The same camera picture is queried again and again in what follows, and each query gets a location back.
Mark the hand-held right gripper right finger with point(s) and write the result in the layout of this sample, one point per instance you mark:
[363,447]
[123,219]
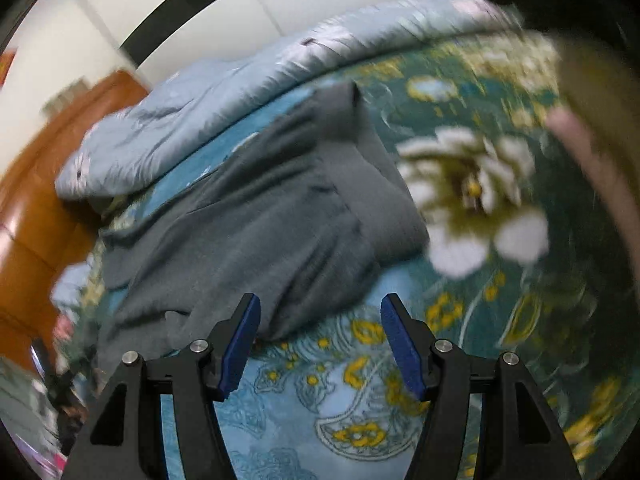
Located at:
[403,350]

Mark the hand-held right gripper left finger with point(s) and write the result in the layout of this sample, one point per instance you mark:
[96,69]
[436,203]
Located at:
[239,350]

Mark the grey garment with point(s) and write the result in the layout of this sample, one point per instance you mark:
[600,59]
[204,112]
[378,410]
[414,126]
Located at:
[270,220]

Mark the teal floral bed sheet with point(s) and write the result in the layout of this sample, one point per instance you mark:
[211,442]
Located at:
[470,280]

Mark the light blue floral quilt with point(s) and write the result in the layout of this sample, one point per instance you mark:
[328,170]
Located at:
[210,100]

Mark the wooden headboard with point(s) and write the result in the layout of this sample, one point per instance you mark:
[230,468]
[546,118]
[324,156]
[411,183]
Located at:
[45,185]

